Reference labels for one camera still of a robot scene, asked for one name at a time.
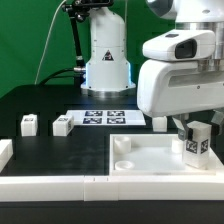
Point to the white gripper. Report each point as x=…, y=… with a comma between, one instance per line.
x=171, y=81

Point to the white square tabletop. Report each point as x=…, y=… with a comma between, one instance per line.
x=153, y=154

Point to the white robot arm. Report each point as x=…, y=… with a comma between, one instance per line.
x=108, y=70

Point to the white marker plate with tags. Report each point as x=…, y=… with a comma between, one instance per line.
x=107, y=117

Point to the white U-shaped obstacle fence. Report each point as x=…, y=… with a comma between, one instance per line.
x=112, y=188

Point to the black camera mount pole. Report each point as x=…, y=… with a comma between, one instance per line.
x=78, y=11

